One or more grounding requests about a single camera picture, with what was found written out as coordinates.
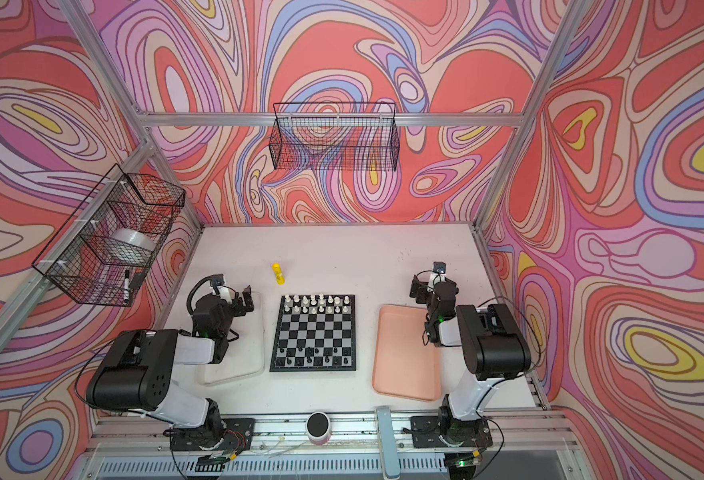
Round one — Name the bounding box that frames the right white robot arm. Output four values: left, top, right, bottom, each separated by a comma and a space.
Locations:
409, 271, 533, 426

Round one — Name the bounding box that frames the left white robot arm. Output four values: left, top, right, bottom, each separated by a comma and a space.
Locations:
85, 285, 255, 449

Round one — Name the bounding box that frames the black white chess board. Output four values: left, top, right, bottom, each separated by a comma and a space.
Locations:
270, 294, 357, 373

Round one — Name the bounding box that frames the yellow glue stick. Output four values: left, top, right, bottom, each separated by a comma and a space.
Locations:
272, 263, 285, 285

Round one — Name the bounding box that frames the white plastic tray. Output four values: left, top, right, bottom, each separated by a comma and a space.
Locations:
196, 292, 266, 387

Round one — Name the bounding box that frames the pink plastic tray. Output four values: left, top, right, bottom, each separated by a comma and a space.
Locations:
372, 305, 442, 402

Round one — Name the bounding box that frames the black marker pen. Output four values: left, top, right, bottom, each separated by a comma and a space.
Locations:
123, 269, 131, 305

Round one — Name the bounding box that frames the clear tape roll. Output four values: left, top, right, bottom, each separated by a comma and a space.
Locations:
110, 228, 156, 251

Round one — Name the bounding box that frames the black pink round speaker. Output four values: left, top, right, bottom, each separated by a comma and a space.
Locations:
306, 412, 332, 445

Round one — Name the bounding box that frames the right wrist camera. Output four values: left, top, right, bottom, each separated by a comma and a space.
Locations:
432, 261, 447, 283

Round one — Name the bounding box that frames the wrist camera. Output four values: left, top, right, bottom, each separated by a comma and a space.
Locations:
208, 274, 226, 296
432, 261, 447, 283

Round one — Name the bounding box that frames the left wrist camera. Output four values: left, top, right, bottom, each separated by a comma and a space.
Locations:
208, 274, 226, 296

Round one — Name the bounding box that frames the black wire basket left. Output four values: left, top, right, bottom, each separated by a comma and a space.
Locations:
32, 165, 186, 307

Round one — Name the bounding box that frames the black wire basket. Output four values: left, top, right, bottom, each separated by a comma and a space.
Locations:
269, 100, 400, 172
32, 165, 186, 307

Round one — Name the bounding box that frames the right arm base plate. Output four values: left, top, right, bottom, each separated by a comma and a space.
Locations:
402, 415, 494, 451

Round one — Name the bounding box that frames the grey blue rail bracket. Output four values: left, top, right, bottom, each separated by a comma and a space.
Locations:
375, 406, 401, 480

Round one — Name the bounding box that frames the black wire basket back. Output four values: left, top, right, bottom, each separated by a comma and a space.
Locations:
269, 100, 400, 172

